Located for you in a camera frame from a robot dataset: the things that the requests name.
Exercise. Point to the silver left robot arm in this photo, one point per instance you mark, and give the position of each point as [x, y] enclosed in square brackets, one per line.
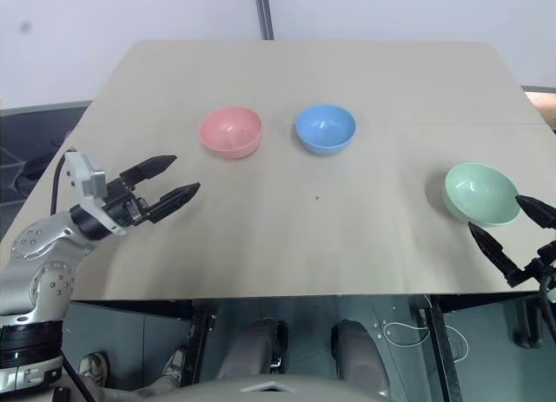
[41, 263]

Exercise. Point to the black table leg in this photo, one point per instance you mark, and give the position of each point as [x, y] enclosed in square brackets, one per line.
[199, 341]
[443, 350]

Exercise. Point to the grey robot torso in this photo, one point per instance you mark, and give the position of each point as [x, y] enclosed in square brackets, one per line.
[269, 389]

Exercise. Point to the grey sneaker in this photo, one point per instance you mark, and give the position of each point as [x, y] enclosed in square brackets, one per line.
[93, 369]
[175, 366]

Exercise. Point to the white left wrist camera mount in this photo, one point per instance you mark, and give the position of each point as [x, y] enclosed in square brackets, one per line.
[82, 172]

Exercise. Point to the green bowl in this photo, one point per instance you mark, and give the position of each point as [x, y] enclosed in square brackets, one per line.
[481, 193]

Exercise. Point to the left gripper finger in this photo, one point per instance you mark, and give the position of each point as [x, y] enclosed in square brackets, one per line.
[174, 200]
[150, 167]

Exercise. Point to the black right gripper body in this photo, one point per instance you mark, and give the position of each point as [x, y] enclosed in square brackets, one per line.
[545, 263]

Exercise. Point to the brown wooden board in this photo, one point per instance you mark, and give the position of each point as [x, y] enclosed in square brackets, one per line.
[543, 107]

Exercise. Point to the grey wall pillar strip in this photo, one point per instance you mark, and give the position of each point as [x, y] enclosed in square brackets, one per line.
[263, 11]

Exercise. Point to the dark rounded grey shape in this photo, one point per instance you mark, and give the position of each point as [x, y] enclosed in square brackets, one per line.
[254, 350]

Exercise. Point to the pink red bowl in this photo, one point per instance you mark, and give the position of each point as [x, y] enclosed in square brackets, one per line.
[231, 132]

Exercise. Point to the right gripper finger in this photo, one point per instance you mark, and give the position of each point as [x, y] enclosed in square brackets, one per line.
[495, 254]
[538, 211]

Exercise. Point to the blue bowl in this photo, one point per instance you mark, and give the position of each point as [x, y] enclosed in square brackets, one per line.
[326, 128]

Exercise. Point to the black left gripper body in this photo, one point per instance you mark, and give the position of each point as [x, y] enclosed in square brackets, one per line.
[123, 202]

